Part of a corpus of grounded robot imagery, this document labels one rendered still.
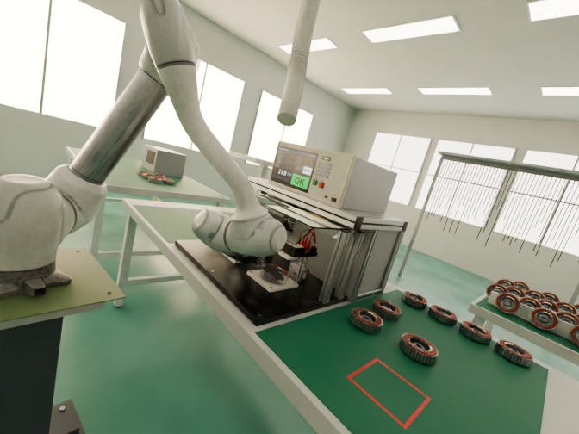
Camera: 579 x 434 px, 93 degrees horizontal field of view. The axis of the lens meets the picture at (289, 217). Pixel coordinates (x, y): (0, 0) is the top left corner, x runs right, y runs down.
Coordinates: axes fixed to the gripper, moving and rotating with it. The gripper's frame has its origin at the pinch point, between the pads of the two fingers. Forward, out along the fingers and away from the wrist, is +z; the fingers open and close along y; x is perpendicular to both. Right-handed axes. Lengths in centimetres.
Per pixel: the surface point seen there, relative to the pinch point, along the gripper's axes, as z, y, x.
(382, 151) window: 483, -341, 442
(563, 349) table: 99, 87, 49
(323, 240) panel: 15.1, 0.2, 24.4
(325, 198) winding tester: -5.1, 3.8, 35.2
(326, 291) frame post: 6.8, 20.1, 5.7
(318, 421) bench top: -18, 49, -20
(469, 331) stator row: 51, 58, 26
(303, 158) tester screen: -11.6, -13.5, 46.4
